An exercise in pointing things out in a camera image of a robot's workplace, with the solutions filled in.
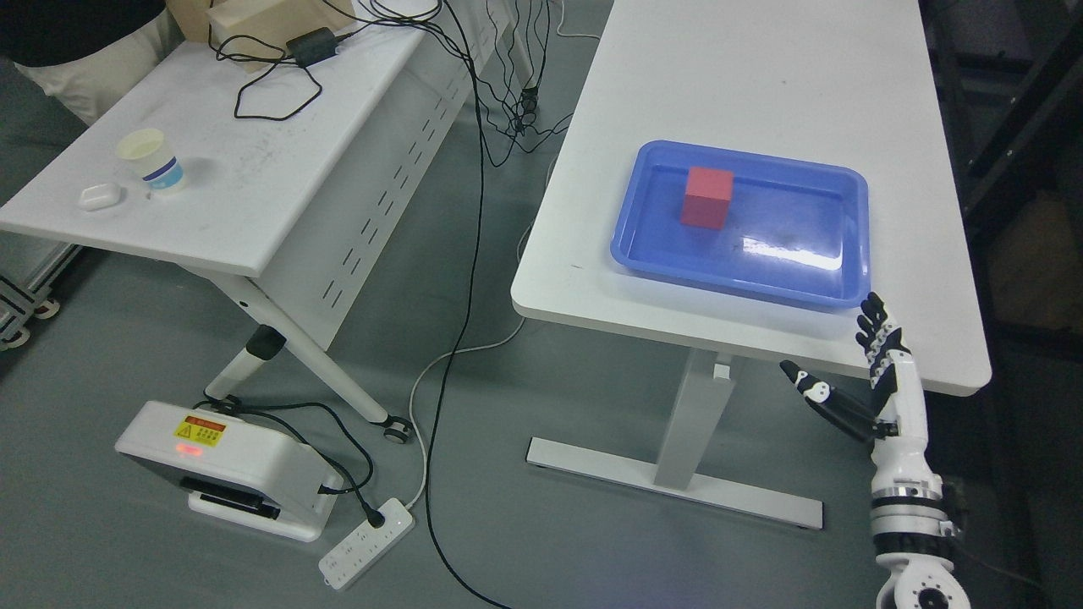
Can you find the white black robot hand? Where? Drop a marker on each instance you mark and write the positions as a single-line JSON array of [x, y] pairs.
[[893, 423]]

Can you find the pink red block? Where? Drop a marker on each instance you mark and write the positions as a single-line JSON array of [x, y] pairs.
[[708, 194]]

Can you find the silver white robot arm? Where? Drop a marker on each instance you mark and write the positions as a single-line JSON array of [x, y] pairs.
[[913, 532]]

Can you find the blue plastic tray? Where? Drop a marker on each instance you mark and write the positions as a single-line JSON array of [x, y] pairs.
[[797, 232]]

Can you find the white desk with tray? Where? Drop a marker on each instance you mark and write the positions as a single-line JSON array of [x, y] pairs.
[[847, 83]]

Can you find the beige wooden block holder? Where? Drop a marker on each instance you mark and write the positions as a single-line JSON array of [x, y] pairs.
[[258, 28]]

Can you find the white power strip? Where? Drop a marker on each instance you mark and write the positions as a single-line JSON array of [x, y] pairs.
[[365, 545]]

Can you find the white device with warning label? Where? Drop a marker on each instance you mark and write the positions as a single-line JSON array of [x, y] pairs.
[[234, 470]]

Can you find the black power adapter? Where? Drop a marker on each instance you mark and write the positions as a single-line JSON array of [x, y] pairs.
[[313, 47]]

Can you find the paper cup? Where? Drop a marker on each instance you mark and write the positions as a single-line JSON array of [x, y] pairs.
[[150, 158]]

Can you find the white earbuds case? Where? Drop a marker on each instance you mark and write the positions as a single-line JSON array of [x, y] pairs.
[[100, 196]]

